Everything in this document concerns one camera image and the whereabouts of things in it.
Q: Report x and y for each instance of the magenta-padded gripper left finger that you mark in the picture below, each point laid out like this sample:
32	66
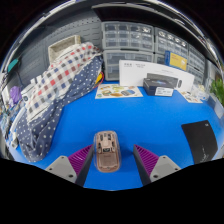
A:
60	166

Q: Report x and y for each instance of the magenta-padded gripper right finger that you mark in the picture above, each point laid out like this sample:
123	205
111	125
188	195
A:
165	166

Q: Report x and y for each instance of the black mouse pad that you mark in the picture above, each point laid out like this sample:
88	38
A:
199	141

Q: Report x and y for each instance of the navy polka dot cloth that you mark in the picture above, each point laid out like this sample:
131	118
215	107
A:
43	133

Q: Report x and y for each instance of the colourful sticker sheet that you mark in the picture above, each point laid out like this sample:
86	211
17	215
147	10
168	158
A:
116	91
190	97

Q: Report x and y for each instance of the small black box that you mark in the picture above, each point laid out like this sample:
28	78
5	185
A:
156	85

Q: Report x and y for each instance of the white tissue box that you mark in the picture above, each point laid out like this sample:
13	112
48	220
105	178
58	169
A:
201	91

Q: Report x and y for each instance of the red blue checked cloth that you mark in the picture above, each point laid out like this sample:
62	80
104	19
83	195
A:
63	76

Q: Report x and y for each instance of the potted green plant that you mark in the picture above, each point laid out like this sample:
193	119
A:
218	90

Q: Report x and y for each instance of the grey drawer cabinet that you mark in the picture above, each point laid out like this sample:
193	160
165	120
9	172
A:
160	59
196	56
170	41
128	36
196	75
113	61

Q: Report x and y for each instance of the white keyboard box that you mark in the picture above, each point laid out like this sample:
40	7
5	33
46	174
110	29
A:
133	71

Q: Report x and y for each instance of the yellow and blue box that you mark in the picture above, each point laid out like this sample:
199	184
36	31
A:
176	60

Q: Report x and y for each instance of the white plastic basket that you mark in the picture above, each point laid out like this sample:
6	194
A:
60	46

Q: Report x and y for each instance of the black wall shelf unit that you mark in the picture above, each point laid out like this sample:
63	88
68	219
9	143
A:
140	15

